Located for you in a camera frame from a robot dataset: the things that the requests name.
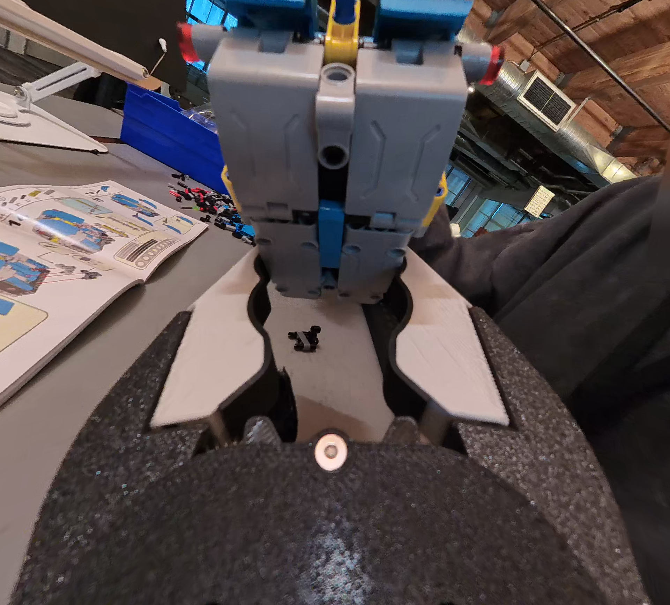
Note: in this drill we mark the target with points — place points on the grey desk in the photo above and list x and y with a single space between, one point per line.
104 354

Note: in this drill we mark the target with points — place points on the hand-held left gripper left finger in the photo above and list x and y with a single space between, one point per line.
220 354

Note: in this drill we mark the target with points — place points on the blue storage bin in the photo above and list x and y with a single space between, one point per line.
157 128

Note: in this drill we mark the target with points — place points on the open instruction booklet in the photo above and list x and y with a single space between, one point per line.
78 301

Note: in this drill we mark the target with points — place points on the clear plastic bags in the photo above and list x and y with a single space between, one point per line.
196 115

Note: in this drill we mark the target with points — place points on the pile of small brick parts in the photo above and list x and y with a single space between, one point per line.
209 202

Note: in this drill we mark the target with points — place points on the silver air duct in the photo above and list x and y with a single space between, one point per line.
591 144

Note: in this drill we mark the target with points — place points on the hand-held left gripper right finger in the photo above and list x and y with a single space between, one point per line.
445 354

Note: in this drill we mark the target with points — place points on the white vent grille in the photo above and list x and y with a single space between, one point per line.
547 101

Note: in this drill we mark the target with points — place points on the white desk lamp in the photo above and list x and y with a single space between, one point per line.
52 136

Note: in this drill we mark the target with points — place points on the blue grey toy robot model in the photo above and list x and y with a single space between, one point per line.
272 134

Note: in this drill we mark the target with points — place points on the black cross connector piece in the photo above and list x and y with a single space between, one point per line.
314 328

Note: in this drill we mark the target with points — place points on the grey brick with black pins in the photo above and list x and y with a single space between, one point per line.
304 339

